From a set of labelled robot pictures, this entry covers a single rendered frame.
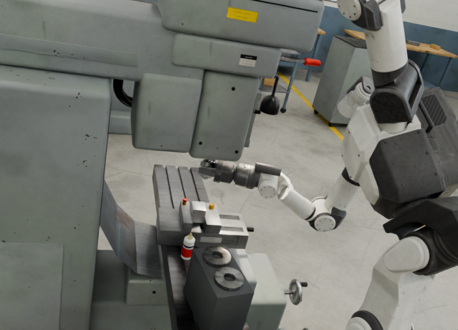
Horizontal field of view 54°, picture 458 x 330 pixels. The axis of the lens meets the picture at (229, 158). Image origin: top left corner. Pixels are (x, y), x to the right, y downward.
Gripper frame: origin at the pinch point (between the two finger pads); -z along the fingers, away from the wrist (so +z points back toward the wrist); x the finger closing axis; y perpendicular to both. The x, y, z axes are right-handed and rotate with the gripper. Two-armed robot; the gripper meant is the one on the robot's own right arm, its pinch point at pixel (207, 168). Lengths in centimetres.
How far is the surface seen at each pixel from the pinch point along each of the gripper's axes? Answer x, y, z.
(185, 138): 15.3, -16.9, -8.1
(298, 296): -12, 60, 51
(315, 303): -82, 124, 83
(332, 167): -299, 124, 122
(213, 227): 4.8, 21.9, 6.8
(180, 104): 16.4, -28.1, -11.3
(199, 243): 5.7, 29.7, 2.7
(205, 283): 42.9, 15.5, 7.7
